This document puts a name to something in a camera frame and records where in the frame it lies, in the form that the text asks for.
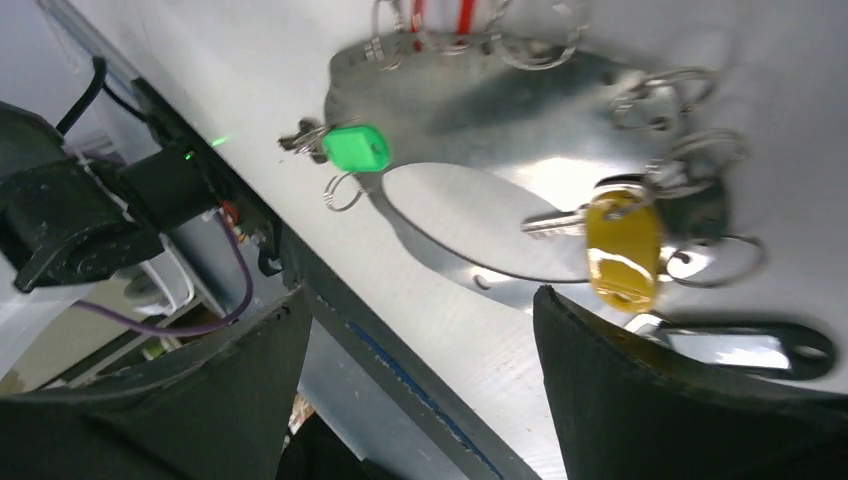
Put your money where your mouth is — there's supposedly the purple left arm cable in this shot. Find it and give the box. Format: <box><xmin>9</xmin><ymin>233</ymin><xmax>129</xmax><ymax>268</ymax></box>
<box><xmin>74</xmin><ymin>215</ymin><xmax>256</xmax><ymax>338</ymax></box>

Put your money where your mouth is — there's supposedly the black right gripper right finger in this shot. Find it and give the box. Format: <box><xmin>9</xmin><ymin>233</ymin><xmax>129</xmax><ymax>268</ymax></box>
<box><xmin>533</xmin><ymin>286</ymin><xmax>847</xmax><ymax>479</ymax></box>

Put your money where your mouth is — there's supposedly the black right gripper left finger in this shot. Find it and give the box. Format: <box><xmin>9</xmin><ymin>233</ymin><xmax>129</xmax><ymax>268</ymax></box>
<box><xmin>1</xmin><ymin>292</ymin><xmax>312</xmax><ymax>479</ymax></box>

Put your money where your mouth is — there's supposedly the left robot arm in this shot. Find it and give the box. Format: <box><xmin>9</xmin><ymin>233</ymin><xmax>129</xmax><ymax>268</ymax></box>
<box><xmin>1</xmin><ymin>103</ymin><xmax>219</xmax><ymax>294</ymax></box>

